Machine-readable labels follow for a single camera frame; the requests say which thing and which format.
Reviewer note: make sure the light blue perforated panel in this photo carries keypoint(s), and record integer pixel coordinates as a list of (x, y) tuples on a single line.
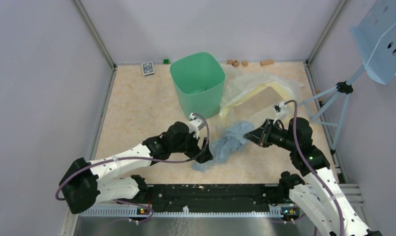
[(375, 39)]

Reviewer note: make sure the clear yellow plastic bag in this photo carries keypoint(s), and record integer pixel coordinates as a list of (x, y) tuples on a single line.
[(251, 96)]

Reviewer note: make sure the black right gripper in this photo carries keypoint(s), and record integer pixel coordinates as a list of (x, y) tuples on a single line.
[(262, 133)]

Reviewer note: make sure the green plastic trash bin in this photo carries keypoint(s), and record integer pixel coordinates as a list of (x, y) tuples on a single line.
[(199, 84)]

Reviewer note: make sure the playing card deck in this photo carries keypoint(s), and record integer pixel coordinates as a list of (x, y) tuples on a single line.
[(147, 68)]

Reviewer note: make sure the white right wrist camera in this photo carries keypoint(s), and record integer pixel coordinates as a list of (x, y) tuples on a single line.
[(280, 111)]

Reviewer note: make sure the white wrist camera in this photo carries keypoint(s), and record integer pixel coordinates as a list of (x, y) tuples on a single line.
[(280, 111), (195, 125)]

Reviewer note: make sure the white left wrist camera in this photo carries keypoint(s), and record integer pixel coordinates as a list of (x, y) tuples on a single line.
[(195, 125)]

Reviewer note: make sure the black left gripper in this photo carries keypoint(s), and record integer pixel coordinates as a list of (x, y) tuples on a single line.
[(202, 157)]

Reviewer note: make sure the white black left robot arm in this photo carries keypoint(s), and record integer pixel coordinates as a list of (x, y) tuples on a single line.
[(86, 183)]

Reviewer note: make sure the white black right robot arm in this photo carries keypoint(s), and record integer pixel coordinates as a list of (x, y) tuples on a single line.
[(315, 189)]

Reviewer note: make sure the long brown wooden block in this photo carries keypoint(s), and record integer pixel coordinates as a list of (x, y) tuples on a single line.
[(267, 62)]

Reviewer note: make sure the blue plastic trash bag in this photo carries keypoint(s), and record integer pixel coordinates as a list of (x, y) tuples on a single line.
[(230, 142)]

